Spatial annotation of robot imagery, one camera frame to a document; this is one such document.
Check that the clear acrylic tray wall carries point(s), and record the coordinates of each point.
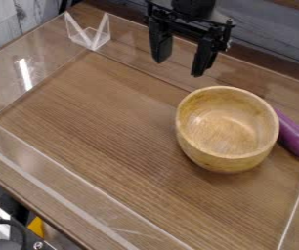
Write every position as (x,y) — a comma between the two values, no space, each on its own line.
(73,205)

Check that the clear acrylic corner bracket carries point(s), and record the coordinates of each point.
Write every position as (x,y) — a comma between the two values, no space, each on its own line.
(89,37)

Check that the purple toy eggplant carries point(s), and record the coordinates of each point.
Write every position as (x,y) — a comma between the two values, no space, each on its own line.
(288,132)

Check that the yellow tag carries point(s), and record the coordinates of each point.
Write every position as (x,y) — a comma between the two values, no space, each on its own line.
(36,226)

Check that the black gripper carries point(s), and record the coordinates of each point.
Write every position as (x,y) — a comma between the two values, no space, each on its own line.
(196,19)

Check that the brown wooden bowl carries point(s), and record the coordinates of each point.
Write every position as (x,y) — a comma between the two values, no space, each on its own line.
(227,128)

